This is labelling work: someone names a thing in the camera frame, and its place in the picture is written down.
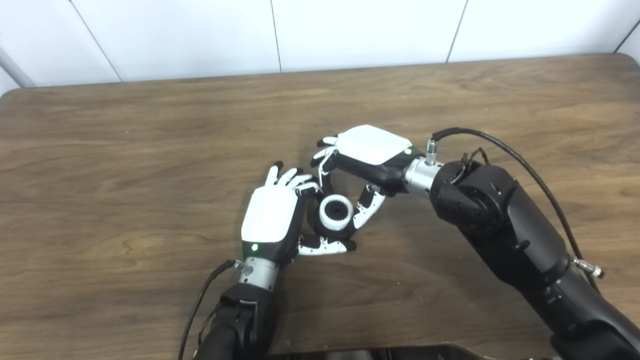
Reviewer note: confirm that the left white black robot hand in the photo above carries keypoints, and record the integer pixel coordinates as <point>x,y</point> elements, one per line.
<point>272,220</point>

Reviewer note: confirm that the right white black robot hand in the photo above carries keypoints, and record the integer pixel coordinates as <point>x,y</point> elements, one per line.
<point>370,147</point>

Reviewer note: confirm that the grey wall corner strip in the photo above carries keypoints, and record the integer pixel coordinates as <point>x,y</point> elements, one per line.
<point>15,70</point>

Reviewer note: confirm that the round black part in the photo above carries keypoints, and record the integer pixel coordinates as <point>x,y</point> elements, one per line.
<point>321,231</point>

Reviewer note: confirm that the dark robot torso edge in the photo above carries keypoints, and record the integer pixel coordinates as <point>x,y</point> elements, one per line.
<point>380,352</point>

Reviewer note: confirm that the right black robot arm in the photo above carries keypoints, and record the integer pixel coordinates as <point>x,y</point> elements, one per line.
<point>510,230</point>

